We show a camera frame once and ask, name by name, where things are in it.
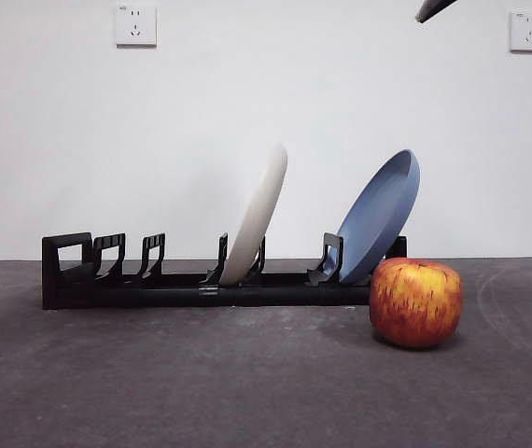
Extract red yellow apple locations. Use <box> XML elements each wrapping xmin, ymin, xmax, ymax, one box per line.
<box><xmin>369</xmin><ymin>258</ymin><xmax>463</xmax><ymax>349</ymax></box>

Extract blue plate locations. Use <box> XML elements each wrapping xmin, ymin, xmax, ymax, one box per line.
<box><xmin>335</xmin><ymin>148</ymin><xmax>421</xmax><ymax>285</ymax></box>

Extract white plate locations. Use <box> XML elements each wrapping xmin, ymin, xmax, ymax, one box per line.
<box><xmin>218</xmin><ymin>142</ymin><xmax>289</xmax><ymax>287</ymax></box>

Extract black plate rack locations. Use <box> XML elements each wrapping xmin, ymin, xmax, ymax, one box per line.
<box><xmin>40</xmin><ymin>231</ymin><xmax>408</xmax><ymax>311</ymax></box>

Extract white wall socket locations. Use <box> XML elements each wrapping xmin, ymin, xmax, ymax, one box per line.
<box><xmin>115</xmin><ymin>4</ymin><xmax>158</xmax><ymax>47</ymax></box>
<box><xmin>509</xmin><ymin>11</ymin><xmax>532</xmax><ymax>53</ymax></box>

